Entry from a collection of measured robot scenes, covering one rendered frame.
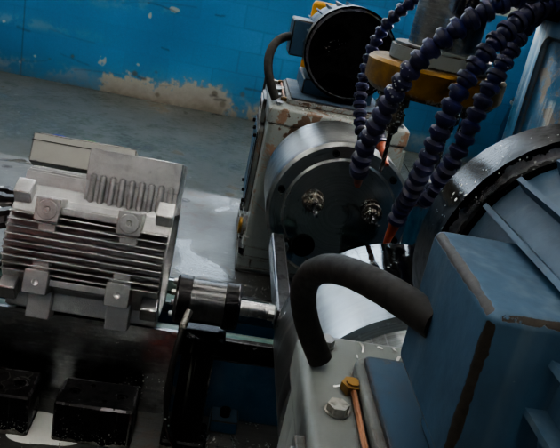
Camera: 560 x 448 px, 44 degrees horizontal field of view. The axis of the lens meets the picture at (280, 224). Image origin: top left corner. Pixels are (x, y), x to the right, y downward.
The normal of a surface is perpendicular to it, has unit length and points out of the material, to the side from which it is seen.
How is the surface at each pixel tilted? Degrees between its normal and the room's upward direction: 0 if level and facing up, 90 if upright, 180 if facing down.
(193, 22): 90
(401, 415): 0
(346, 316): 40
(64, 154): 61
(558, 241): 50
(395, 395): 0
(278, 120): 90
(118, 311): 71
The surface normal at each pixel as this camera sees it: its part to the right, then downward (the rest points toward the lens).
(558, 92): -0.98, -0.17
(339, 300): -0.53, -0.78
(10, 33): -0.01, 0.35
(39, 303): 0.07, 0.04
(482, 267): 0.19, -0.92
